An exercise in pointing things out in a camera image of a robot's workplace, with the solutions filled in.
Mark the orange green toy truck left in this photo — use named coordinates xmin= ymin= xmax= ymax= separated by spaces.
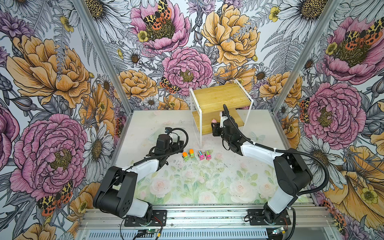
xmin=183 ymin=152 xmax=190 ymax=162

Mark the blue pink toy bus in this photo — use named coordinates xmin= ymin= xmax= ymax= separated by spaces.
xmin=198 ymin=151 xmax=205 ymax=161

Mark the green pink toy bus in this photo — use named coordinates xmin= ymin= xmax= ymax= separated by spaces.
xmin=205 ymin=150 xmax=212 ymax=161

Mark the orange green toy truck right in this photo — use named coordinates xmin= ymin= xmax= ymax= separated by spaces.
xmin=189 ymin=149 xmax=195 ymax=158

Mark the two-tier bamboo shelf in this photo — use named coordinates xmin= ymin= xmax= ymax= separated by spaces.
xmin=189 ymin=80 xmax=254 ymax=147

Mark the orange green toy truck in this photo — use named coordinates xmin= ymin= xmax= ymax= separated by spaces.
xmin=183 ymin=152 xmax=190 ymax=162
xmin=189 ymin=149 xmax=195 ymax=158

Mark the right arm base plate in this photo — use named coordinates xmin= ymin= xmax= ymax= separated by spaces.
xmin=244 ymin=209 xmax=292 ymax=226

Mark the right black corrugated cable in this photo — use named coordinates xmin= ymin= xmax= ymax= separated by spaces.
xmin=222 ymin=104 xmax=330 ymax=208

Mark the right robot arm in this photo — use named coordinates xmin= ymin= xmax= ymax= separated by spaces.
xmin=211 ymin=118 xmax=313 ymax=225

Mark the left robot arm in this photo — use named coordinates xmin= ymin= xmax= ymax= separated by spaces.
xmin=93 ymin=134 xmax=189 ymax=222

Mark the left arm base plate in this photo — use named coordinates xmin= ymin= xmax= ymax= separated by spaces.
xmin=124 ymin=210 xmax=168 ymax=227

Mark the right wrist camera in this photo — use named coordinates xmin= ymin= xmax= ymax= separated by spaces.
xmin=220 ymin=111 xmax=228 ymax=128

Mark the aluminium front rail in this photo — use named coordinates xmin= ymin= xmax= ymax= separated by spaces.
xmin=79 ymin=204 xmax=335 ymax=230

